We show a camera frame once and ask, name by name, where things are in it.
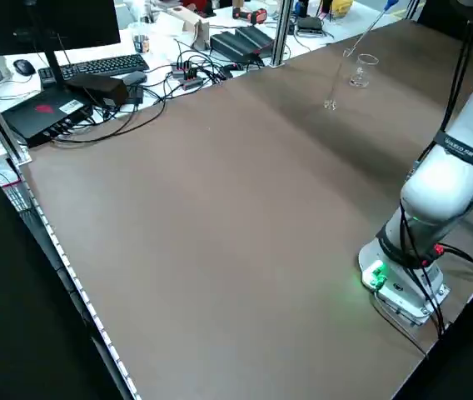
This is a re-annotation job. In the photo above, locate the grey USB hub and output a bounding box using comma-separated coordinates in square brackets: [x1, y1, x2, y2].
[180, 73, 204, 91]
[172, 61, 198, 78]

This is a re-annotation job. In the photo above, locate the yellow object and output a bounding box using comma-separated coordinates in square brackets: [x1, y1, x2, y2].
[328, 0, 355, 18]

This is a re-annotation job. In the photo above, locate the black computer mouse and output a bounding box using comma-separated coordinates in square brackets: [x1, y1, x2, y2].
[12, 58, 37, 77]

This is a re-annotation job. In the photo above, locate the glass pipette blue bulb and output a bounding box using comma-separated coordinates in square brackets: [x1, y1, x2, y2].
[346, 0, 399, 55]

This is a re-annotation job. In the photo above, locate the small black device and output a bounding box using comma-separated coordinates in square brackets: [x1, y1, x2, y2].
[296, 15, 326, 35]

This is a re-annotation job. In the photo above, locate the folded cardboard piece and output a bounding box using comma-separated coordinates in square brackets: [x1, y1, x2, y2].
[165, 6, 212, 50]

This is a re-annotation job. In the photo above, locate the black mini computer red logo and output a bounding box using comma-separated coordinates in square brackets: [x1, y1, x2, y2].
[1, 88, 96, 149]

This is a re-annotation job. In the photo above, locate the red black power tool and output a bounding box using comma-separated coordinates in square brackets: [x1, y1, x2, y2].
[231, 7, 268, 25]

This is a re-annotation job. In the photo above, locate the black computer monitor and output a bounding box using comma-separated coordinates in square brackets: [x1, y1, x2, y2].
[0, 0, 122, 91]

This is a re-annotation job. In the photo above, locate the black cable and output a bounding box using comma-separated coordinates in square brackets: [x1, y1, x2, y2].
[48, 93, 167, 146]
[439, 18, 473, 133]

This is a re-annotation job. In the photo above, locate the black power brick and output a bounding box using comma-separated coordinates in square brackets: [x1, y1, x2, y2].
[64, 73, 130, 108]

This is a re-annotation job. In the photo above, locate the aluminium frame post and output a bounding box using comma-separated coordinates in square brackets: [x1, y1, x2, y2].
[405, 0, 423, 22]
[267, 0, 295, 68]
[0, 62, 32, 167]

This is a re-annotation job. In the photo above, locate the black tiered stand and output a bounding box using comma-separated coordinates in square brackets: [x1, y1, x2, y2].
[209, 31, 262, 63]
[234, 25, 275, 53]

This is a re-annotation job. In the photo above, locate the black computer keyboard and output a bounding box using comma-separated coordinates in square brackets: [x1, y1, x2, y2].
[37, 53, 152, 87]

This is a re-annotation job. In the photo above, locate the clear plastic cup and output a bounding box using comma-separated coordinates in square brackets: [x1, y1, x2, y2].
[127, 22, 152, 54]

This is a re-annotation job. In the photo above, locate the clear glass beaker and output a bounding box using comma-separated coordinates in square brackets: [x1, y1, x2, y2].
[347, 52, 380, 89]

